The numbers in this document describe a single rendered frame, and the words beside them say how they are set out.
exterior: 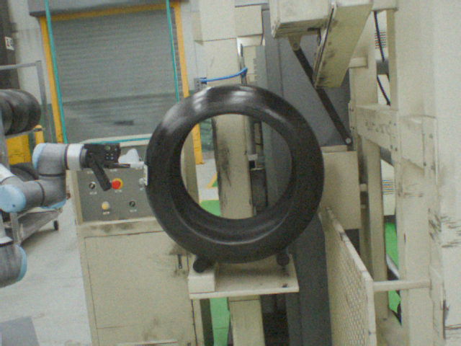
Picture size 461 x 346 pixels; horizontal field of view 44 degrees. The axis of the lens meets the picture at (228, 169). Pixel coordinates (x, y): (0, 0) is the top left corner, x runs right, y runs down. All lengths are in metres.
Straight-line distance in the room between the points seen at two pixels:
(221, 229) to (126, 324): 0.91
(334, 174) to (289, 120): 0.45
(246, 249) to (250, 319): 0.59
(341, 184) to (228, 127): 0.48
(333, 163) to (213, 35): 0.66
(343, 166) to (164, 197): 0.71
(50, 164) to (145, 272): 0.93
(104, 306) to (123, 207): 0.49
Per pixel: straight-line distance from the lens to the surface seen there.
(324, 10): 1.58
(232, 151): 2.20
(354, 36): 1.67
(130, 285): 2.77
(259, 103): 1.77
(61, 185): 2.02
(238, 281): 2.03
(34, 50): 12.22
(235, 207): 2.24
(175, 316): 2.79
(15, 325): 2.55
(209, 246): 1.85
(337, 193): 2.17
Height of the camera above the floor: 1.50
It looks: 9 degrees down
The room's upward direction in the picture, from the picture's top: 5 degrees counter-clockwise
